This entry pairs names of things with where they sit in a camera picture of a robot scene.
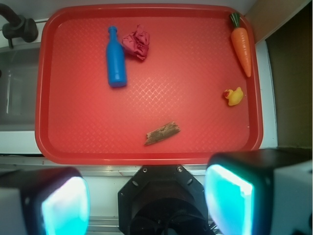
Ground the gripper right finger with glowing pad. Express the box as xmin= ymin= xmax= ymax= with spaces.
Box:
xmin=204 ymin=148 xmax=313 ymax=235

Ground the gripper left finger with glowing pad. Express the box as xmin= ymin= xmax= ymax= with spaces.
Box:
xmin=0 ymin=167 xmax=90 ymax=235

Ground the crumpled red paper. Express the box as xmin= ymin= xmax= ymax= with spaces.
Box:
xmin=122 ymin=24 xmax=150 ymax=61

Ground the yellow rubber duck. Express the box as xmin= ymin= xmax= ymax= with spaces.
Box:
xmin=223 ymin=87 xmax=244 ymax=106

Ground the brown bark piece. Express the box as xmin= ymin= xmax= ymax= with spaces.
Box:
xmin=144 ymin=121 xmax=180 ymax=146

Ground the red plastic tray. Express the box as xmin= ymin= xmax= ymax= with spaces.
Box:
xmin=35 ymin=4 xmax=263 ymax=165

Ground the steel sink basin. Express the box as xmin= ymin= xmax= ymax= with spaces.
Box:
xmin=0 ymin=48 xmax=40 ymax=131

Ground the orange toy carrot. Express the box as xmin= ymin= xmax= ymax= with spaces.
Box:
xmin=229 ymin=12 xmax=252 ymax=77

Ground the blue plastic bottle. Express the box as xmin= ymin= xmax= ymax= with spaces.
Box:
xmin=106 ymin=26 xmax=127 ymax=88

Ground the dark metal faucet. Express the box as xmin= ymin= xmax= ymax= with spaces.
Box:
xmin=0 ymin=3 xmax=39 ymax=49

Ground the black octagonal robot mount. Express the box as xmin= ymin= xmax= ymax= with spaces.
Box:
xmin=117 ymin=165 xmax=214 ymax=235

